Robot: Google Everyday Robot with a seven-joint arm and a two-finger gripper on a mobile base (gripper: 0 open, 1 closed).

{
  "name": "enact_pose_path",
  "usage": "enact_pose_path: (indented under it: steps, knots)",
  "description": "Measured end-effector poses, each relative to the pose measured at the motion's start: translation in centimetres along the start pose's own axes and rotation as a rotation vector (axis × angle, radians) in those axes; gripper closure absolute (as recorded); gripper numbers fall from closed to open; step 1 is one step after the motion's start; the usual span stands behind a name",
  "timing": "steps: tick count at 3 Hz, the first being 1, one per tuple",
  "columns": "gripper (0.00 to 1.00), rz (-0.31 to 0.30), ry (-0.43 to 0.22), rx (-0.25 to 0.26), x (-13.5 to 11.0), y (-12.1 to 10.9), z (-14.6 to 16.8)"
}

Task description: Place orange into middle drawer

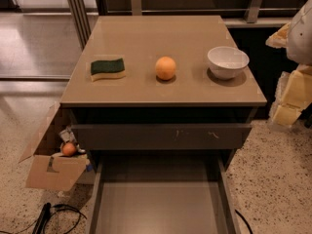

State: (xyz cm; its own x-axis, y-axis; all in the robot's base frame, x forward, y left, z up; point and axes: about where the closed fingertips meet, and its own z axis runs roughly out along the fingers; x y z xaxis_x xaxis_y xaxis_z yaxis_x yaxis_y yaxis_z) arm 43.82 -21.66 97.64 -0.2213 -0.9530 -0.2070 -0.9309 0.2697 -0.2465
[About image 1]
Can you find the cardboard box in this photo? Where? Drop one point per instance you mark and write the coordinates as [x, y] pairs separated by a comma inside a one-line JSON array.
[[50, 169]]

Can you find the green yellow sponge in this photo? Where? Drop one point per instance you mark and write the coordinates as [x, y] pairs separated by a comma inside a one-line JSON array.
[[107, 69]]

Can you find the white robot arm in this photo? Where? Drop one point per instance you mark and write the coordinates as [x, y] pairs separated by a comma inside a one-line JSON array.
[[299, 44]]

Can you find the open middle drawer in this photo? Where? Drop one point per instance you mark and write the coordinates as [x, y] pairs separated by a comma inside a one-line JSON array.
[[152, 194]]

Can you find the orange fruit in box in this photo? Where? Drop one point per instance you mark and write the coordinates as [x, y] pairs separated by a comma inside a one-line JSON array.
[[68, 149]]

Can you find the white ceramic bowl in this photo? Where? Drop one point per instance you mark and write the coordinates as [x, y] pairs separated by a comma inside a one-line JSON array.
[[227, 62]]

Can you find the orange fruit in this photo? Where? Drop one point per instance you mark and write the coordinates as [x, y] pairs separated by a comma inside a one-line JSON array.
[[165, 68], [68, 149]]

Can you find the closed top drawer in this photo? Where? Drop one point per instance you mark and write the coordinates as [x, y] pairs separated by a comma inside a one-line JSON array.
[[126, 137]]

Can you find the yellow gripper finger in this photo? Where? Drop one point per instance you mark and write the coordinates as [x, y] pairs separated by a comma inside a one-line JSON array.
[[279, 38], [293, 95]]

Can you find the crumpled packaging in box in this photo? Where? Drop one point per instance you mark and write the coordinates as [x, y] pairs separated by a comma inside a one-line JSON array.
[[66, 136]]

